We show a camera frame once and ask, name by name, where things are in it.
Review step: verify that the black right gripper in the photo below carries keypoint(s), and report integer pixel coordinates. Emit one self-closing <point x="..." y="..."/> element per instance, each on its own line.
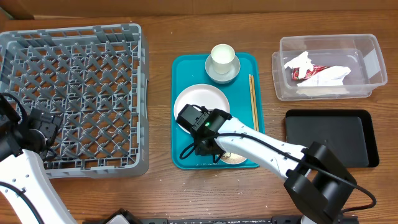
<point x="199" y="152"/>

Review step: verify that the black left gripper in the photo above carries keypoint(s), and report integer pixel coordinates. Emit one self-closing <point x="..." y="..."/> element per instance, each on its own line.
<point x="46" y="122"/>

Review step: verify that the large white plate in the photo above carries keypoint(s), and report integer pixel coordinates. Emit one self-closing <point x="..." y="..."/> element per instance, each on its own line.
<point x="201" y="95"/>

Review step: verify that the small pink bowl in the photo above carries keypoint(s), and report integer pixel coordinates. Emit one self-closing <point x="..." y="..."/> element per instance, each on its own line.
<point x="232" y="159"/>

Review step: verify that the small white tissue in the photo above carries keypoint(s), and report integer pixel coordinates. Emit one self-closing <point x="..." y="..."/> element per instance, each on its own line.
<point x="301" y="61"/>

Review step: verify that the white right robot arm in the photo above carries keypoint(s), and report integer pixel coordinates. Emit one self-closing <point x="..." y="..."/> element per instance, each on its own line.
<point x="315" y="179"/>

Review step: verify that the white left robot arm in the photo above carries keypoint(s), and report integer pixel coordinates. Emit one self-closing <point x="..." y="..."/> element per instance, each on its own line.
<point x="26" y="143"/>

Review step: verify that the black food waste tray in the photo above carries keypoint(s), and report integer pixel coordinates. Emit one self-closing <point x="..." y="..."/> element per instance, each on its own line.
<point x="349" y="134"/>

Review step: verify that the grey saucer bowl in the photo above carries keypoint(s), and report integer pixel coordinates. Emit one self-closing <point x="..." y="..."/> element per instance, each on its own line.
<point x="222" y="78"/>

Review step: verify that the wooden chopstick left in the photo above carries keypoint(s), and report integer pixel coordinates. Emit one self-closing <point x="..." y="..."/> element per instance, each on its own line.
<point x="251" y="101"/>

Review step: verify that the wooden chopstick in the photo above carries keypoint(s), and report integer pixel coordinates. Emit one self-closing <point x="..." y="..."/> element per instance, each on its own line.
<point x="251" y="101"/>
<point x="256" y="116"/>

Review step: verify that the teal plastic tray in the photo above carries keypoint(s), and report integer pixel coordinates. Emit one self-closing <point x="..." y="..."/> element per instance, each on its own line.
<point x="188" y="70"/>

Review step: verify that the wooden chopstick right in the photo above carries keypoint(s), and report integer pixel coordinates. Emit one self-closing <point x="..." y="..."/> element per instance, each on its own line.
<point x="256" y="116"/>

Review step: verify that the white paper cup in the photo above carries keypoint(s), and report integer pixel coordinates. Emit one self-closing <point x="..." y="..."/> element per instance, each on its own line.
<point x="222" y="56"/>

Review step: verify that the grey dish rack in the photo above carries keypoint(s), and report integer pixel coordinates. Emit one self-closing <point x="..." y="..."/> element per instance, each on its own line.
<point x="95" y="78"/>

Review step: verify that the red snack wrapper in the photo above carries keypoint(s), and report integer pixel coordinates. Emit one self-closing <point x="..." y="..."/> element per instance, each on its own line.
<point x="299" y="74"/>

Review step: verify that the clear plastic bin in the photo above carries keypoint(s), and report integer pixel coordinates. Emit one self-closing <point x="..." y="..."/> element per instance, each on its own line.
<point x="360" y="52"/>

